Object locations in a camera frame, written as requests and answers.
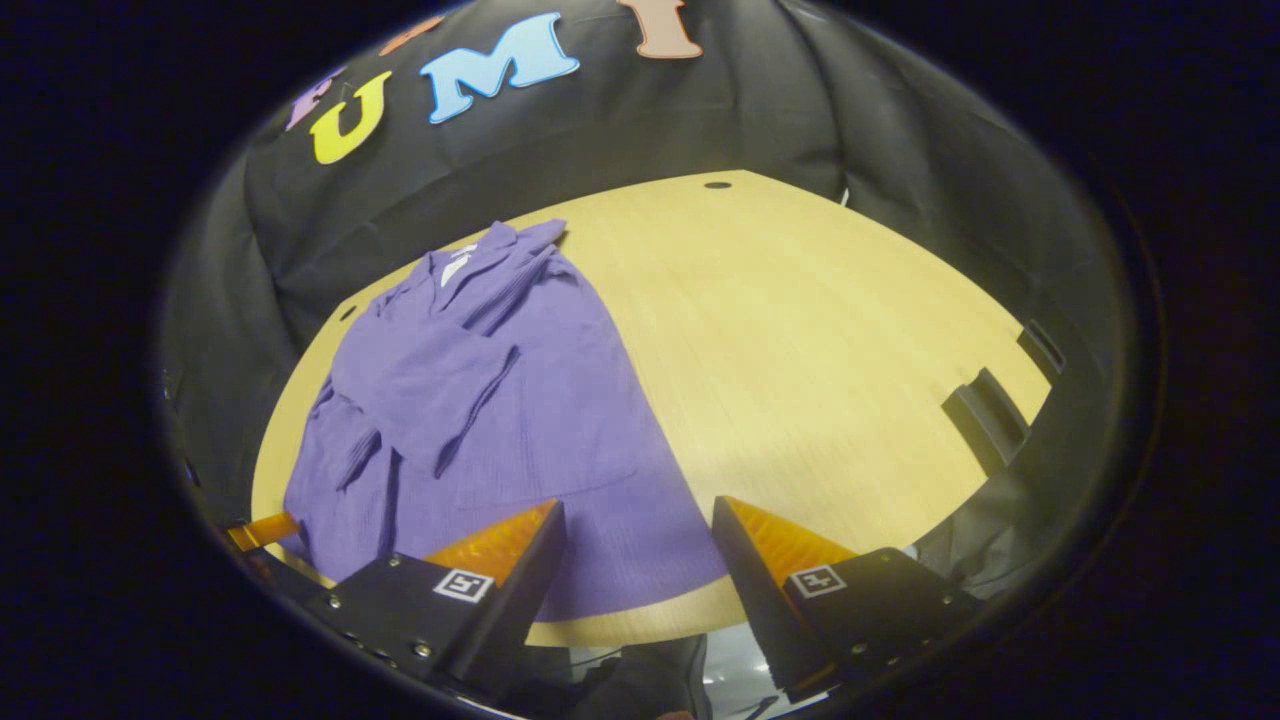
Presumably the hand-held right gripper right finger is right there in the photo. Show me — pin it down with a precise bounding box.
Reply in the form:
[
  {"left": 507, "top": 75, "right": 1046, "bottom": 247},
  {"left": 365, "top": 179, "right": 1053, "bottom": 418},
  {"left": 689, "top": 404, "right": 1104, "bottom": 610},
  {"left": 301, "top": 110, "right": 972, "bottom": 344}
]
[{"left": 712, "top": 495, "right": 986, "bottom": 703}]

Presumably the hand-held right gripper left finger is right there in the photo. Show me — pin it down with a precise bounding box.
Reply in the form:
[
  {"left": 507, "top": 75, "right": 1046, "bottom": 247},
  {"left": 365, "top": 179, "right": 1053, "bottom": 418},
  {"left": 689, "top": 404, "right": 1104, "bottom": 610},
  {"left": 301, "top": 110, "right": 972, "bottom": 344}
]
[{"left": 318, "top": 500, "right": 567, "bottom": 703}]

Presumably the purple jacket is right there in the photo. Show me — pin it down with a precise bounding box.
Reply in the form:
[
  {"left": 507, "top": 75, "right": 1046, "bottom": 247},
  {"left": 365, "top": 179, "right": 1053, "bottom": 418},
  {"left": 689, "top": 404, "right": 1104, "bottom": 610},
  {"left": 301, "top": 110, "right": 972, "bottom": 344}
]
[{"left": 283, "top": 220, "right": 729, "bottom": 623}]

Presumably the large black chair part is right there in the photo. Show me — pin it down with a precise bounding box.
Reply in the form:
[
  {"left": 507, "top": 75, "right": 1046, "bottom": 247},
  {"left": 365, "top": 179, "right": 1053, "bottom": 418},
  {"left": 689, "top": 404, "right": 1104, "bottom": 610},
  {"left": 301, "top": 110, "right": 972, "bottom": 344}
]
[{"left": 942, "top": 367, "right": 1031, "bottom": 477}]

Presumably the small black chair part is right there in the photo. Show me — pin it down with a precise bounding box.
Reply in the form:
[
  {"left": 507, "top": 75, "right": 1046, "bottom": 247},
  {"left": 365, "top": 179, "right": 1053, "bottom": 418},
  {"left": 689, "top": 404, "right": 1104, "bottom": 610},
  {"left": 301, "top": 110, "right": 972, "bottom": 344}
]
[{"left": 1017, "top": 320, "right": 1067, "bottom": 377}]

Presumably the black backdrop cloth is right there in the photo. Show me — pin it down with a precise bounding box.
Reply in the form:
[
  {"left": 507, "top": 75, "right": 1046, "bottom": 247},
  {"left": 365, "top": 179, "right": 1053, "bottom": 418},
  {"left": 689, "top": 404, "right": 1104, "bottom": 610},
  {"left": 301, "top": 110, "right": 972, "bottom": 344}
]
[{"left": 160, "top": 0, "right": 1131, "bottom": 601}]

